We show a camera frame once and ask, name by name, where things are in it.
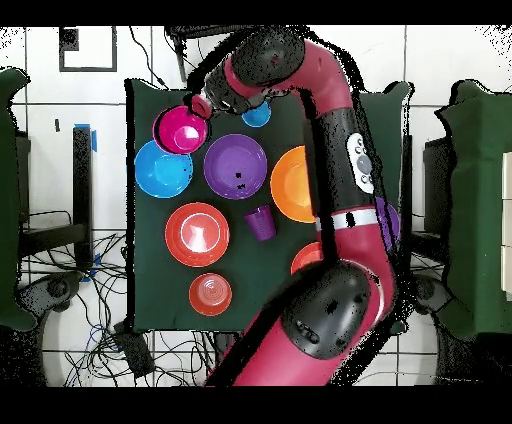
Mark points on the pink bowl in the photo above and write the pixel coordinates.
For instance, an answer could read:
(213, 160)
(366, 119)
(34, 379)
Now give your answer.
(180, 130)

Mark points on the blue cup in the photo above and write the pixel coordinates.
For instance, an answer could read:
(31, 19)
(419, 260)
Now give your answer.
(258, 118)

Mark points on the red bowl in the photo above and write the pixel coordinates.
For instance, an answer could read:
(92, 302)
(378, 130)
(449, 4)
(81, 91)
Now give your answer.
(197, 234)
(308, 256)

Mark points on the purple cup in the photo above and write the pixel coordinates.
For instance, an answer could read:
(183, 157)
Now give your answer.
(260, 224)

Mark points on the purple bowl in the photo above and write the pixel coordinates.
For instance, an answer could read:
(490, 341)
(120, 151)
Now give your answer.
(228, 160)
(390, 224)

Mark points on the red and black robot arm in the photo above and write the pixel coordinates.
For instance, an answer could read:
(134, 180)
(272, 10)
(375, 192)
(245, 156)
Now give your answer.
(328, 80)

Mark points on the white box stack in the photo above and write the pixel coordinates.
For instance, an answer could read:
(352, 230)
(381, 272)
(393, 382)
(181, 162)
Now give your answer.
(508, 180)

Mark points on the blue bowl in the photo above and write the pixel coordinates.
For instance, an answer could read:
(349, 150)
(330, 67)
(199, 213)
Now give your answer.
(160, 176)

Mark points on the blue tape strip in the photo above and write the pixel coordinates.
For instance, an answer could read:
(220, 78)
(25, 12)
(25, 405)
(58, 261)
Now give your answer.
(94, 142)

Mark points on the large orange bowl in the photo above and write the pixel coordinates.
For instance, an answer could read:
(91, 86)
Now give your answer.
(290, 184)

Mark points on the dark green table cloth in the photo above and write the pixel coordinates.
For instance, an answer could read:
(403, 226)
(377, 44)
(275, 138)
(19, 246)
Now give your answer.
(160, 240)

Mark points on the small orange bowl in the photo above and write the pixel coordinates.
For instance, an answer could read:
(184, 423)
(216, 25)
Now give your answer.
(210, 294)

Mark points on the green cloth side table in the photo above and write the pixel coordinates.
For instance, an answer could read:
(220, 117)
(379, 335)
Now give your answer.
(8, 200)
(476, 200)

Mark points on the black chair base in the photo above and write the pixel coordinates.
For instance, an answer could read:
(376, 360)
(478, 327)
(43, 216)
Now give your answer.
(430, 292)
(56, 288)

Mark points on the black power strip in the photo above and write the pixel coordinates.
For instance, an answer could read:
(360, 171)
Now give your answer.
(136, 352)

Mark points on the black floor frame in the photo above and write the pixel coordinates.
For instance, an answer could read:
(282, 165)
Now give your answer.
(88, 69)

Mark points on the black table frame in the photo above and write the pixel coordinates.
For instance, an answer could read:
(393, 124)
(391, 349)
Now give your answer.
(436, 192)
(82, 180)

